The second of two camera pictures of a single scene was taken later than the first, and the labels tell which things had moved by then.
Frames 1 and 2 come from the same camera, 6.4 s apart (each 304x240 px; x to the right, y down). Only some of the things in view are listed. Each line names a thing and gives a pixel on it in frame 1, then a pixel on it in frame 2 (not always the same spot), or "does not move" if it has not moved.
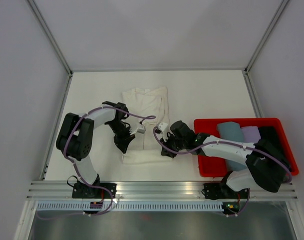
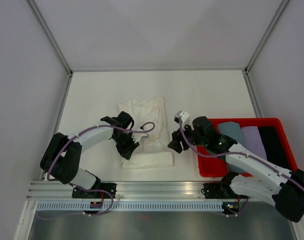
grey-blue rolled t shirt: x=231 y=130 does not move
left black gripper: x=123 y=143 -> x=127 y=152
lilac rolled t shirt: x=250 y=134 does not move
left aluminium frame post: x=46 y=28 does not move
